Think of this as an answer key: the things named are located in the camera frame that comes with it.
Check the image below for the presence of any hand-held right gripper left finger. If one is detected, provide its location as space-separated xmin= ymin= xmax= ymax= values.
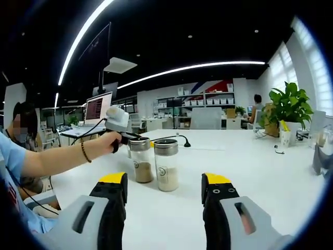
xmin=43 ymin=171 xmax=129 ymax=250

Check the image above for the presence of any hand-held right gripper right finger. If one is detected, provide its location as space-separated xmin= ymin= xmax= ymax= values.
xmin=201 ymin=172 xmax=299 ymax=250

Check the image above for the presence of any seasoning bottle brown powder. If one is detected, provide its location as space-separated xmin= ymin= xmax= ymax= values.
xmin=129 ymin=137 xmax=155 ymax=184

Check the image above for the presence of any seasoning bottle white powder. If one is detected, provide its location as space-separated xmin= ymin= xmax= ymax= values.
xmin=153 ymin=140 xmax=180 ymax=193

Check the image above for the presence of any person's left hand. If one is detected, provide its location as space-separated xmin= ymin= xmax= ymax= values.
xmin=89 ymin=130 xmax=123 ymax=160

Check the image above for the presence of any white laptop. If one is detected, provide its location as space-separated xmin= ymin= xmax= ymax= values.
xmin=60 ymin=91 xmax=114 ymax=138

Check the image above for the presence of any black mounted monitor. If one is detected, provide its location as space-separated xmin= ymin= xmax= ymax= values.
xmin=92 ymin=82 xmax=119 ymax=97

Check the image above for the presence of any white ceiling air conditioner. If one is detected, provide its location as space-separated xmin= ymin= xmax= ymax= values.
xmin=103 ymin=57 xmax=138 ymax=76

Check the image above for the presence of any black monitor on stand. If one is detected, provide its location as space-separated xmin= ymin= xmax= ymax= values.
xmin=166 ymin=97 xmax=183 ymax=130

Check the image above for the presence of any dark patterned cloth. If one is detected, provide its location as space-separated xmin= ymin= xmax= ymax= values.
xmin=20 ymin=176 xmax=44 ymax=194

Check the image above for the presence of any white shelving unit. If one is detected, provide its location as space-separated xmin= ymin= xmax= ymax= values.
xmin=156 ymin=91 xmax=235 ymax=130

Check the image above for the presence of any white mesh office chair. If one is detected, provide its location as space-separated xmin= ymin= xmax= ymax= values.
xmin=191 ymin=107 xmax=223 ymax=130

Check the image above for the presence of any hanging dark screen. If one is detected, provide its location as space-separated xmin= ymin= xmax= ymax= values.
xmin=78 ymin=22 xmax=112 ymax=62

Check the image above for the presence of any row of white storage bins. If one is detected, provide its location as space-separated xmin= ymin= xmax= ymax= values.
xmin=183 ymin=98 xmax=234 ymax=106

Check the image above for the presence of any white patterned paper cup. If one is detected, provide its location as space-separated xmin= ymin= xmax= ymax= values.
xmin=279 ymin=130 xmax=291 ymax=147

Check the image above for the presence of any white desk chair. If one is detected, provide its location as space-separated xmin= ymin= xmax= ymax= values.
xmin=247 ymin=109 xmax=263 ymax=130

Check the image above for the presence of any brown paper bag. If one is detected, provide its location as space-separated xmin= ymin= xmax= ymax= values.
xmin=264 ymin=103 xmax=280 ymax=138

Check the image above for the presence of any grey headset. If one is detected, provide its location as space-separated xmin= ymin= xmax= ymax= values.
xmin=312 ymin=144 xmax=333 ymax=178

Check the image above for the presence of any plastic drink cup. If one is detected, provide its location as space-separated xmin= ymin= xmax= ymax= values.
xmin=316 ymin=127 xmax=327 ymax=148

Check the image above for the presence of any green potted plant white pot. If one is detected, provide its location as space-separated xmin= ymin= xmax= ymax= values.
xmin=259 ymin=81 xmax=314 ymax=138

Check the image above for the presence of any window with white blinds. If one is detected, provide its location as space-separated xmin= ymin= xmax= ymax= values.
xmin=267 ymin=43 xmax=299 ymax=92
xmin=291 ymin=17 xmax=333 ymax=117

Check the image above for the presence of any brown bead bracelet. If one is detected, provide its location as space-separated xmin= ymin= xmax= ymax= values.
xmin=80 ymin=137 xmax=92 ymax=164

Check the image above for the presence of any black power cable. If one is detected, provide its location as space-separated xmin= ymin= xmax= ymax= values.
xmin=149 ymin=133 xmax=193 ymax=148

